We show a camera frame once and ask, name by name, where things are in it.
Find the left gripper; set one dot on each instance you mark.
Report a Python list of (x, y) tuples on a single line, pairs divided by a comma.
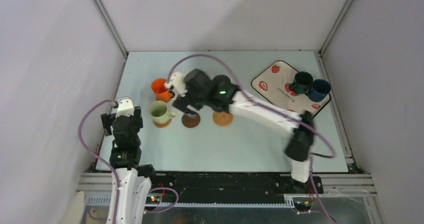
[(107, 119)]

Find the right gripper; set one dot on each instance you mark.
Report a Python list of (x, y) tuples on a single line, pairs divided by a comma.
[(183, 103)]

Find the dark wood coaster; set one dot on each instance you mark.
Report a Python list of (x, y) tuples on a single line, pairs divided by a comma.
[(191, 121)]

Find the patterned light wood coaster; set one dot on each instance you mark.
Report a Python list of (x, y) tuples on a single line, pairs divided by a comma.
[(222, 119)]

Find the light green mug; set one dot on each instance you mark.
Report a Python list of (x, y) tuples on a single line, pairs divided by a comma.
[(160, 112)]

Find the orange mug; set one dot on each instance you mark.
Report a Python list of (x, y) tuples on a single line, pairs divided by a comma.
[(159, 89)]

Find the dark green mug back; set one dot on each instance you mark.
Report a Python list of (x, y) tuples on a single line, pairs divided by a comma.
[(301, 82)]

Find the blue mug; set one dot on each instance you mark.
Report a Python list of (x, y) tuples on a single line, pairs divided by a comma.
[(318, 90)]

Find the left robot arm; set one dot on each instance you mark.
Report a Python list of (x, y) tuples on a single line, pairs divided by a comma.
[(130, 181)]

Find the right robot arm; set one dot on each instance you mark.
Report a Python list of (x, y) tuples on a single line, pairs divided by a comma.
[(299, 127)]

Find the wooden serving tray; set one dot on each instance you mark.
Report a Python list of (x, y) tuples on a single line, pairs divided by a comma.
[(273, 85)]

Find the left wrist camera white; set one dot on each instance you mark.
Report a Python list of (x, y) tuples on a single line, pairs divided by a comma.
[(125, 107)]

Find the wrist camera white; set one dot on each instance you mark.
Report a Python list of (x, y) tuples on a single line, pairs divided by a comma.
[(177, 83), (125, 107)]

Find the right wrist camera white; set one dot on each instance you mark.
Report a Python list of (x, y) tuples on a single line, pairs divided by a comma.
[(177, 83)]

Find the aluminium frame rail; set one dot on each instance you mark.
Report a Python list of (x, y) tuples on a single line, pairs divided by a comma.
[(334, 185)]

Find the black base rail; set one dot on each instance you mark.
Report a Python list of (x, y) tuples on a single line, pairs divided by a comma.
[(235, 188)]

